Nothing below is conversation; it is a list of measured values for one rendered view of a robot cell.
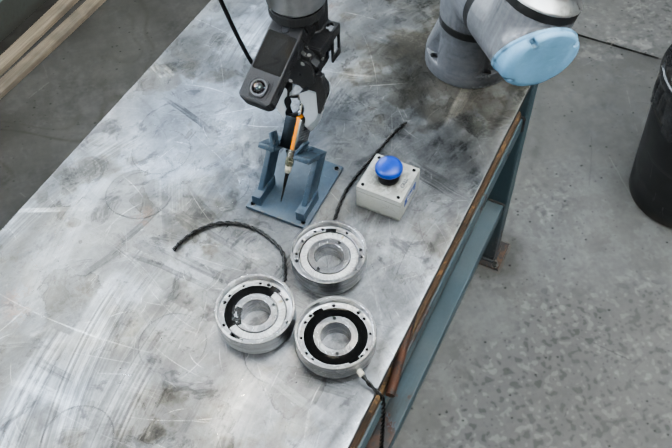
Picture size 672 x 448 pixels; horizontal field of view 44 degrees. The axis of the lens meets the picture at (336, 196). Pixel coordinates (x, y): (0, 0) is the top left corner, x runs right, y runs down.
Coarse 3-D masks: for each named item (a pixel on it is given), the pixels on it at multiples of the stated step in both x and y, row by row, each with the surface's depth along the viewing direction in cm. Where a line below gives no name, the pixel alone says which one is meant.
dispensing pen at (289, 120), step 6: (300, 102) 116; (300, 108) 116; (288, 114) 116; (294, 114) 116; (300, 114) 116; (288, 120) 115; (294, 120) 115; (288, 126) 115; (294, 126) 115; (282, 132) 116; (288, 132) 116; (282, 138) 116; (288, 138) 116; (282, 144) 116; (288, 144) 116; (288, 150) 118; (288, 156) 118; (288, 162) 119; (288, 168) 119; (288, 174) 120; (282, 192) 121
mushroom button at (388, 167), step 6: (384, 156) 119; (390, 156) 119; (378, 162) 118; (384, 162) 118; (390, 162) 118; (396, 162) 118; (378, 168) 118; (384, 168) 117; (390, 168) 117; (396, 168) 117; (402, 168) 118; (378, 174) 118; (384, 174) 117; (390, 174) 117; (396, 174) 117
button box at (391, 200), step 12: (372, 168) 121; (408, 168) 121; (360, 180) 120; (372, 180) 120; (384, 180) 119; (396, 180) 119; (408, 180) 120; (360, 192) 120; (372, 192) 119; (384, 192) 118; (396, 192) 118; (408, 192) 119; (360, 204) 122; (372, 204) 121; (384, 204) 119; (396, 204) 118; (408, 204) 122; (396, 216) 120
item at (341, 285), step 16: (320, 224) 116; (336, 224) 116; (304, 240) 115; (320, 240) 115; (336, 240) 115; (352, 240) 115; (320, 256) 117; (336, 256) 117; (304, 272) 112; (320, 272) 112; (336, 272) 112; (352, 272) 112; (320, 288) 111; (336, 288) 111
